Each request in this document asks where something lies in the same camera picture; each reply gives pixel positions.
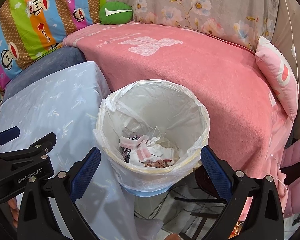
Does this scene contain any pink printed pillow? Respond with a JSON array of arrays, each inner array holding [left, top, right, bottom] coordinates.
[[254, 35, 300, 123]]

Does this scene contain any green round cushion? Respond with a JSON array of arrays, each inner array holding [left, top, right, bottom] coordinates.
[[99, 1, 133, 25]]

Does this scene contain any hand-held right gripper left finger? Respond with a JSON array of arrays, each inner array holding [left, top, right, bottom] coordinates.
[[17, 147, 108, 240]]

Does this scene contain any light pink quilt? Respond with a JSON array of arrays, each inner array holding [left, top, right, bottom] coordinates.
[[240, 90, 300, 218]]

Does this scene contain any black metal frame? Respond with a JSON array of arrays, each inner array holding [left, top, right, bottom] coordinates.
[[174, 195, 230, 240]]

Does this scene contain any floral grey quilt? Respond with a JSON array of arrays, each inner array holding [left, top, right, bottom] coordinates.
[[104, 0, 280, 53]]

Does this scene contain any tan spotted scrunchie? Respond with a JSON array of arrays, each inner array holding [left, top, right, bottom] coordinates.
[[142, 159, 170, 168]]

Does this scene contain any pink fleece blanket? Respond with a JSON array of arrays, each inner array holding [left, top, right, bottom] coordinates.
[[62, 22, 285, 180]]

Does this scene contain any brown headboard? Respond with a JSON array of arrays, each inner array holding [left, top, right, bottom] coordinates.
[[270, 0, 300, 135]]

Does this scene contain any person's left hand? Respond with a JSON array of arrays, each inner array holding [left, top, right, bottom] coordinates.
[[9, 197, 20, 228]]

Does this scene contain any white ankle sock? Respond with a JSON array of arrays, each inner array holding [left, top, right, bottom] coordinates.
[[129, 140, 175, 167], [145, 136, 163, 147]]

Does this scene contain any striped monkey print pillow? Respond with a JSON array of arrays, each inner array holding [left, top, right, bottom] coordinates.
[[0, 0, 107, 105]]

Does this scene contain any white lined waste bin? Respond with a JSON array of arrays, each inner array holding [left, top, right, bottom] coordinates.
[[92, 80, 212, 198]]

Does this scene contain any white sock pink trim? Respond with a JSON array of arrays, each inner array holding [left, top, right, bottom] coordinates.
[[119, 134, 153, 163]]

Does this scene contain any white cable with switch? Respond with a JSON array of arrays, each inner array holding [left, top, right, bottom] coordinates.
[[277, 0, 300, 130]]

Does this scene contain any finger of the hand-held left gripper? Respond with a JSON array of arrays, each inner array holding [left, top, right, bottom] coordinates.
[[0, 132, 57, 167], [0, 126, 21, 153]]

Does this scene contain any light blue covered stool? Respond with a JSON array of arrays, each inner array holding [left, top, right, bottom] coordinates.
[[0, 61, 138, 240]]

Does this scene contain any pink quilted garment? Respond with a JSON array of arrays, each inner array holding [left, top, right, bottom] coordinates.
[[280, 135, 300, 220]]

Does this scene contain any black white patterned band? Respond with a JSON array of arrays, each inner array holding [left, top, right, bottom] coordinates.
[[121, 135, 140, 163]]

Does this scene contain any blue-grey cushion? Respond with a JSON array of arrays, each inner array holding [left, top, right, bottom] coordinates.
[[1, 46, 88, 100]]

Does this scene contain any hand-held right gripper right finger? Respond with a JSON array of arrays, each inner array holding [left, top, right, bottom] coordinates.
[[200, 145, 285, 240]]

